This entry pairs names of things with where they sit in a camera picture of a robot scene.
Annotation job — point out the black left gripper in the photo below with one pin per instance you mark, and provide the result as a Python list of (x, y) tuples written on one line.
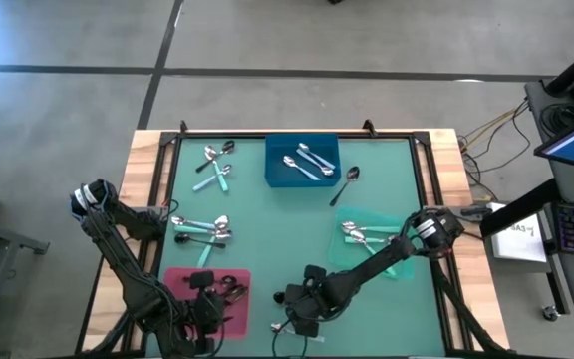
[(209, 309)]

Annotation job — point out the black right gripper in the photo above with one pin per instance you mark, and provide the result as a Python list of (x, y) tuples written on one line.
[(317, 299)]

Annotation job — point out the translucent teal plastic bin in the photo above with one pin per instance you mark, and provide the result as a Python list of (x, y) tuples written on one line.
[(349, 256)]

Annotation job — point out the blue plastic bin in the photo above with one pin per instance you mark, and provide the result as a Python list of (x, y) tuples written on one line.
[(277, 174)]

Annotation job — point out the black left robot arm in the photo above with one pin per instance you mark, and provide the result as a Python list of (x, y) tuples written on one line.
[(117, 254)]

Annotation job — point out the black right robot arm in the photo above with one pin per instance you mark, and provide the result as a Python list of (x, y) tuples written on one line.
[(381, 259)]

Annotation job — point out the pink plastic bin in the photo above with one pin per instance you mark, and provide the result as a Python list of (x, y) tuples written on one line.
[(239, 324)]

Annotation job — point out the green table mat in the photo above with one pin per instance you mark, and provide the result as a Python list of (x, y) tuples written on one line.
[(267, 224)]

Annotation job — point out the black table clamp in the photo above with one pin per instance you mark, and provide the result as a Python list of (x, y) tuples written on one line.
[(183, 126), (368, 127)]

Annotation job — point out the white paper sheet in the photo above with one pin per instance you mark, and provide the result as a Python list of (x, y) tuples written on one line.
[(521, 244)]

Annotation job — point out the black caster wheel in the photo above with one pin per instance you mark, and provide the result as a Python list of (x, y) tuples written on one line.
[(549, 313)]

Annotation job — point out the black metal table frame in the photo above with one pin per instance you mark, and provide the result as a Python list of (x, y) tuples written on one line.
[(168, 137)]

